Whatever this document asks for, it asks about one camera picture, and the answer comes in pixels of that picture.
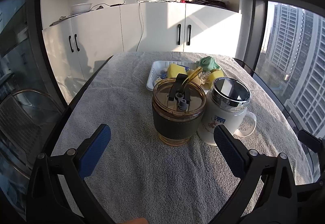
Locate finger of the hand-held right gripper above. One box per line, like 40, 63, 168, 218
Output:
296, 180, 325, 195
297, 130, 323, 153

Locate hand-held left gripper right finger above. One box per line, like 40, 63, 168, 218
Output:
214, 124, 299, 224

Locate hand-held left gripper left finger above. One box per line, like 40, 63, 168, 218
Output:
27, 124, 120, 224

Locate green cloth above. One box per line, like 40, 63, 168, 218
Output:
195, 56, 220, 72

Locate large yellow sponge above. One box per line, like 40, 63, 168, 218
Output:
167, 63, 188, 79

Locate grey knitted cloth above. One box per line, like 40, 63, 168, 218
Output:
154, 69, 168, 80

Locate white ribbed tray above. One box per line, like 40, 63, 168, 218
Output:
146, 60, 226, 91

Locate person's left hand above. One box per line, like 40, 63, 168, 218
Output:
121, 218, 149, 224

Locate grey terry towel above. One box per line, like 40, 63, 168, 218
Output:
51, 51, 311, 224

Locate amber glass cup green sleeve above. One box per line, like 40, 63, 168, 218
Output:
152, 77, 207, 147

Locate metal mesh chair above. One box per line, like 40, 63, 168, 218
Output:
0, 88, 64, 179

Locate amber glass straw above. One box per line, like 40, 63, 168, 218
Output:
181, 67, 204, 87

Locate high-rise building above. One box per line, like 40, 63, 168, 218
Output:
255, 2, 325, 143

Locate white base cabinet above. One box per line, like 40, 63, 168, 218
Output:
42, 2, 242, 103

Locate flat grey object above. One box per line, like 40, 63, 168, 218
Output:
49, 16, 73, 27

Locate white bowl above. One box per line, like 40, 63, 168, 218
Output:
71, 3, 92, 14

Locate dark window frame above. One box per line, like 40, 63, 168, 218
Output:
235, 0, 270, 72

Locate white cable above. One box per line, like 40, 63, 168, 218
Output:
137, 1, 143, 52

